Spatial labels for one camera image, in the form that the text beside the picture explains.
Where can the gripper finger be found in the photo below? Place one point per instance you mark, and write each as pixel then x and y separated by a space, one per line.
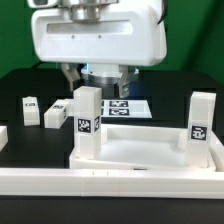
pixel 127 75
pixel 70 70

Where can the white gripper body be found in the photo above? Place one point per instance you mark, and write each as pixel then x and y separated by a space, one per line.
pixel 128 32

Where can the white desk top tray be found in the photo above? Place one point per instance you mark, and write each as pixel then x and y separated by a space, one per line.
pixel 126 147

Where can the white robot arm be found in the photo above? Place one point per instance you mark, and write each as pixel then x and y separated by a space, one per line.
pixel 87 10

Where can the white U-shaped marker base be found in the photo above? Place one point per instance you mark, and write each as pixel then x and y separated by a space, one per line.
pixel 58 113

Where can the white L-shaped obstacle fence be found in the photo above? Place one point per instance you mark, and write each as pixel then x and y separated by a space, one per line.
pixel 118 183

